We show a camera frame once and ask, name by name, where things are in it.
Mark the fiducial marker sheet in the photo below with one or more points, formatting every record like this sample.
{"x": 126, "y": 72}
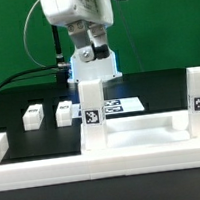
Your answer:
{"x": 124, "y": 105}

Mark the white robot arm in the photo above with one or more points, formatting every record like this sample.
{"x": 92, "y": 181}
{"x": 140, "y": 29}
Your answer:
{"x": 105, "y": 69}

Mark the white U-shaped fence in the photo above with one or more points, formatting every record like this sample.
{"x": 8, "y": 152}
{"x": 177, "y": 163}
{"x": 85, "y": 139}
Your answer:
{"x": 98, "y": 164}

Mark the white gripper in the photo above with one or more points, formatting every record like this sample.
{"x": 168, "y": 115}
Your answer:
{"x": 76, "y": 13}

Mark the white desk top panel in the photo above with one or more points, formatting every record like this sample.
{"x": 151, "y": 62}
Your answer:
{"x": 143, "y": 130}

